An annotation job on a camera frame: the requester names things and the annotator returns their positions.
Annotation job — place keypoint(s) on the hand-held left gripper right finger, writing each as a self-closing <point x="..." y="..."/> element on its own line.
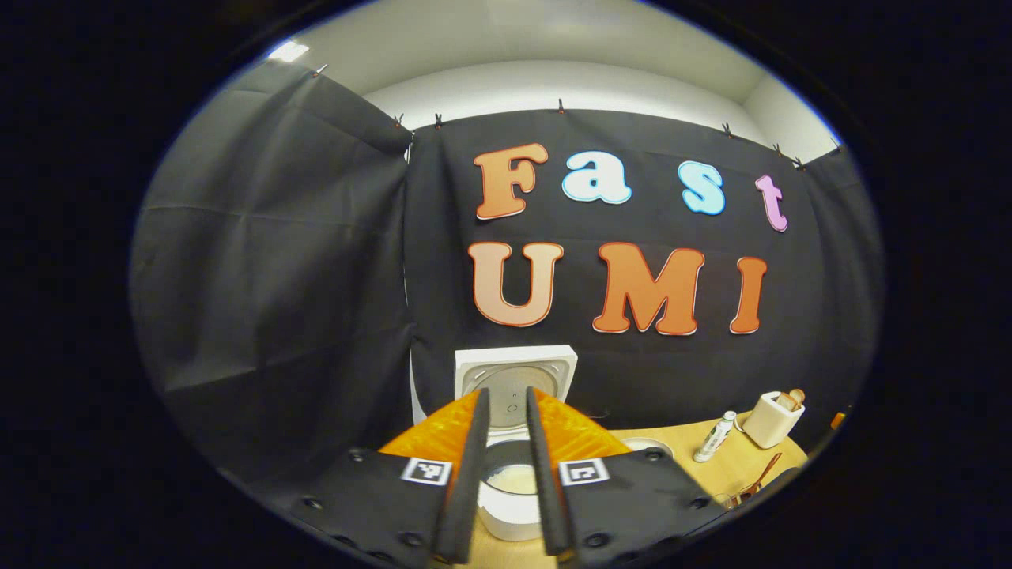
<point x="549" y="498"/>

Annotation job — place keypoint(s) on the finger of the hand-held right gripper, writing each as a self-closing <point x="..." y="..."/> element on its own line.
<point x="838" y="420"/>

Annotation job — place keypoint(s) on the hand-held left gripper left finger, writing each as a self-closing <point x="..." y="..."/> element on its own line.
<point x="466" y="490"/>

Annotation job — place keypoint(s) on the white rice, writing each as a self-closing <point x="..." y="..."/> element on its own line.
<point x="512" y="480"/>

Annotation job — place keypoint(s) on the brown wooden spoon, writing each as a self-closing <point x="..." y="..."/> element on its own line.
<point x="765" y="472"/>

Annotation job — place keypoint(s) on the white rice cooker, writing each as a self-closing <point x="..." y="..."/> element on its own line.
<point x="514" y="371"/>

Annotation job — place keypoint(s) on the toasted bread slice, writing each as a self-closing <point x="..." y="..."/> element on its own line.
<point x="798" y="395"/>
<point x="785" y="401"/>

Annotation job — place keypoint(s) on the cream toaster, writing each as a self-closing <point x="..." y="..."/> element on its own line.
<point x="768" y="424"/>

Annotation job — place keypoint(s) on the white oval plate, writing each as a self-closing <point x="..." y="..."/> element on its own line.
<point x="642" y="442"/>

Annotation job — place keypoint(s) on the white bottle green cap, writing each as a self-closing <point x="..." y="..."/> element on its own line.
<point x="714" y="437"/>

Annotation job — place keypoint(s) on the black backdrop cloth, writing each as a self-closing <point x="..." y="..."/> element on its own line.
<point x="316" y="276"/>

